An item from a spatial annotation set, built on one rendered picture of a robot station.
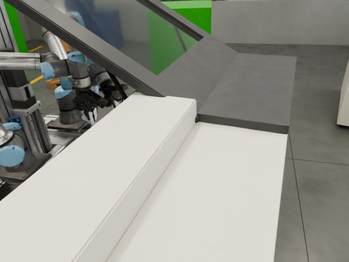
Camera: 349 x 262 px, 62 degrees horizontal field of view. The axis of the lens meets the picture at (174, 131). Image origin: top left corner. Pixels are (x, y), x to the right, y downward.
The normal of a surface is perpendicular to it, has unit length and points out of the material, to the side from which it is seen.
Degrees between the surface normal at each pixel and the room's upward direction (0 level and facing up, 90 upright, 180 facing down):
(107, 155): 0
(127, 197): 90
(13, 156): 97
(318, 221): 0
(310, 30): 90
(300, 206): 0
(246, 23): 90
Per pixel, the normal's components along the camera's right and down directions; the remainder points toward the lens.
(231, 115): -0.04, -0.86
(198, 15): -0.11, 0.51
